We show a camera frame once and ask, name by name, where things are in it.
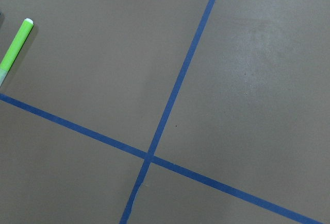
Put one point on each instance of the blue tape line crosswise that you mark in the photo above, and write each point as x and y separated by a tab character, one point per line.
162	163

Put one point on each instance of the blue tape line lengthwise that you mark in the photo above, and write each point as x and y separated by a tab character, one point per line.
166	113

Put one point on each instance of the green marker pen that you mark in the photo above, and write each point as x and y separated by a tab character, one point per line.
15	47

